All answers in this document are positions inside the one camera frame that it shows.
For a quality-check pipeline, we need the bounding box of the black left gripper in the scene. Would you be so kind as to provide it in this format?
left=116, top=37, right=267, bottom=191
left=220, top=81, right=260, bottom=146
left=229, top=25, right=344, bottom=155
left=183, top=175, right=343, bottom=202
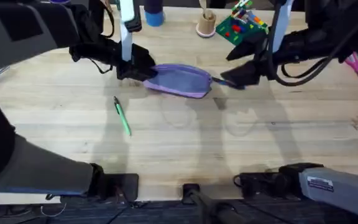
left=68, top=3, right=158, bottom=83

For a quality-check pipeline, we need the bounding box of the purple soft zip bag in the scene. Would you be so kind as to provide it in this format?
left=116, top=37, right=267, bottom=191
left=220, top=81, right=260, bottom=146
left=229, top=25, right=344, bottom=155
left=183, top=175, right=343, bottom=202
left=142, top=63, right=246, bottom=100

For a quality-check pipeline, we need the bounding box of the green board with toy blocks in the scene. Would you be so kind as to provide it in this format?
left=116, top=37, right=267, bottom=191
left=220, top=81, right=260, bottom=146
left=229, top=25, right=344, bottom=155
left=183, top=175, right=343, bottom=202
left=215, top=0, right=270, bottom=47

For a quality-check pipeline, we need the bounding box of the upright flat wrist plate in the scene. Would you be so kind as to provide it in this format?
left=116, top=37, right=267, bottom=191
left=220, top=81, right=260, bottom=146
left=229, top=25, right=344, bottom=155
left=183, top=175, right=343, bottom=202
left=271, top=0, right=295, bottom=54
left=118, top=0, right=143, bottom=62

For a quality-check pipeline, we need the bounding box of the blue cylinder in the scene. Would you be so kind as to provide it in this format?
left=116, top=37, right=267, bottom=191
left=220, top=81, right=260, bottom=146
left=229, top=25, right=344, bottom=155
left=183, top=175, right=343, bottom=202
left=143, top=0, right=165, bottom=27

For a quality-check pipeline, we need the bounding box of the green pen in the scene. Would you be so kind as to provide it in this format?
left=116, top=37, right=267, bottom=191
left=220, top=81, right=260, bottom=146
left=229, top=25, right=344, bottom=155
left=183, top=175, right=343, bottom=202
left=113, top=96, right=132, bottom=137

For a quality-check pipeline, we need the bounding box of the thin black cable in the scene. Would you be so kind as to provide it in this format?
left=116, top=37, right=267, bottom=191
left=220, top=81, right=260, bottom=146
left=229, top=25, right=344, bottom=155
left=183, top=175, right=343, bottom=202
left=88, top=0, right=116, bottom=75

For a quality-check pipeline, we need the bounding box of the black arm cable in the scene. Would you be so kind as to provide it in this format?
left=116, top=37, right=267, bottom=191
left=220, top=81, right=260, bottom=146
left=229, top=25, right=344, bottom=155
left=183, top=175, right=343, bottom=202
left=266, top=0, right=358, bottom=88

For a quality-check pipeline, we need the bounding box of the black stand post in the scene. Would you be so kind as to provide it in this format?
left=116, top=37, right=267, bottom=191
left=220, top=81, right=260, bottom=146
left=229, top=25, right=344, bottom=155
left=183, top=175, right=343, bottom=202
left=181, top=183, right=248, bottom=224

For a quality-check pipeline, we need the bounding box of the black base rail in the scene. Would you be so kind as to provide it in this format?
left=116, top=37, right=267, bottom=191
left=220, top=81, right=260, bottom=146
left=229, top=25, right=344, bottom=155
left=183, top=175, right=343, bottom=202
left=0, top=198, right=358, bottom=224

